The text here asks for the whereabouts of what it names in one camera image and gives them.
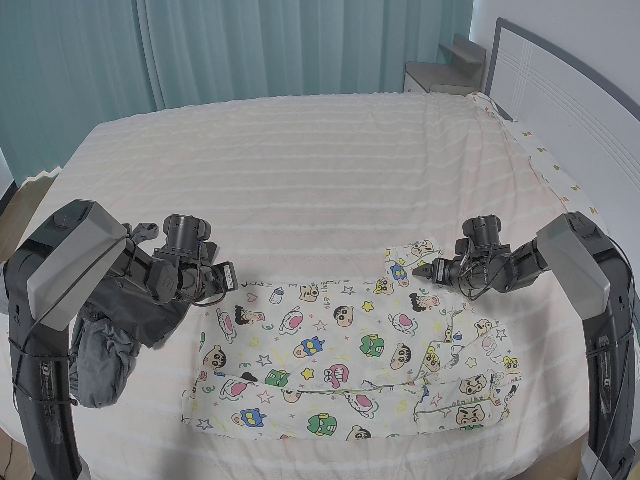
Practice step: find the bed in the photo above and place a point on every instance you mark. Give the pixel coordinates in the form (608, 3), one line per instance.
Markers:
(300, 168)

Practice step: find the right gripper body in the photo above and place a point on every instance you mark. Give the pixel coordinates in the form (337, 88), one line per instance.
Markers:
(447, 271)

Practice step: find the grey bedside table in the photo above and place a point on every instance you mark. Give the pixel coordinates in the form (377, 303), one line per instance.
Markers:
(435, 75)

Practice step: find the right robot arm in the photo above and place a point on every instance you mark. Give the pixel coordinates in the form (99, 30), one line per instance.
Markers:
(575, 258)

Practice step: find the blue-green curtain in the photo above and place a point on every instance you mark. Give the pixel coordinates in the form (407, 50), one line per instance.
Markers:
(300, 28)
(75, 58)

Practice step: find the white printed pyjama top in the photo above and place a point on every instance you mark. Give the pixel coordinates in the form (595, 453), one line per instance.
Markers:
(340, 348)

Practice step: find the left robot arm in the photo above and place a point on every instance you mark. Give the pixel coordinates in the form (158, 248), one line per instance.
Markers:
(65, 268)

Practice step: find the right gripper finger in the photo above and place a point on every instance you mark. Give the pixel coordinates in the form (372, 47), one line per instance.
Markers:
(425, 271)

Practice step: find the black garment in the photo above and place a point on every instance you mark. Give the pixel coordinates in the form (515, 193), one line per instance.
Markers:
(150, 323)

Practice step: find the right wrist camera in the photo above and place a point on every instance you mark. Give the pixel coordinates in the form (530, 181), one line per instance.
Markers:
(462, 246)

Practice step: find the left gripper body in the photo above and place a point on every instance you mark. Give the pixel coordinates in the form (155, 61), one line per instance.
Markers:
(220, 280)

